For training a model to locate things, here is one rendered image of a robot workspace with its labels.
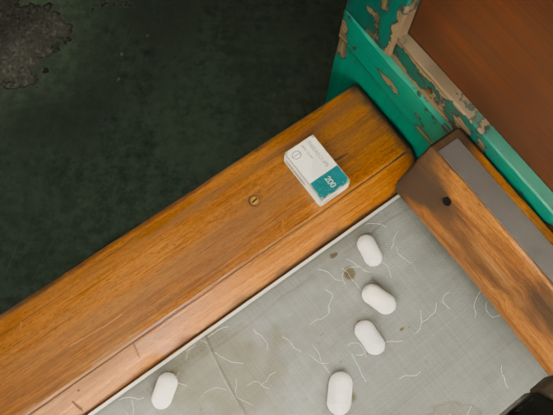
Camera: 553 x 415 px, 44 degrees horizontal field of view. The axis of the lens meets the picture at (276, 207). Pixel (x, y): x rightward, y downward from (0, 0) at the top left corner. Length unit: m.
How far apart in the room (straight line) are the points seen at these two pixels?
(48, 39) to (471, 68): 1.28
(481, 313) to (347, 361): 0.14
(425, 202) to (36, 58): 1.23
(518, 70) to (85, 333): 0.43
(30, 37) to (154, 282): 1.16
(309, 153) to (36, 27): 1.17
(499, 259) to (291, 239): 0.19
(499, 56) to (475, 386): 0.31
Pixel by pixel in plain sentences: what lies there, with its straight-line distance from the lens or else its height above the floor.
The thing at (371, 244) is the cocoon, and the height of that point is 0.76.
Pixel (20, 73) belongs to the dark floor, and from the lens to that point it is 1.70.
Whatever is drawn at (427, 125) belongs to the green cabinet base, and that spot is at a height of 0.81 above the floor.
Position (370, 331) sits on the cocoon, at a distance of 0.65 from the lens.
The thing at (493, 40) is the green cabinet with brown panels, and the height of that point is 0.95.
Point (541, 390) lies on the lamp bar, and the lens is 0.36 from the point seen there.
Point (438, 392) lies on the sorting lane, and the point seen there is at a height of 0.74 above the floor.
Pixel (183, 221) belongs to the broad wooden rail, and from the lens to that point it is 0.66.
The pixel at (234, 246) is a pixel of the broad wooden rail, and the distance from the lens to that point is 0.65.
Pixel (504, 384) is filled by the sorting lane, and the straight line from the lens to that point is 0.70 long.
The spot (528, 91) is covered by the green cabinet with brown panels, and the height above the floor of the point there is 0.94.
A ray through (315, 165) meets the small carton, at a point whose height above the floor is 0.78.
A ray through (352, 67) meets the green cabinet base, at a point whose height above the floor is 0.77.
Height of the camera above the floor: 1.39
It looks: 70 degrees down
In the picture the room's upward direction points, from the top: 6 degrees clockwise
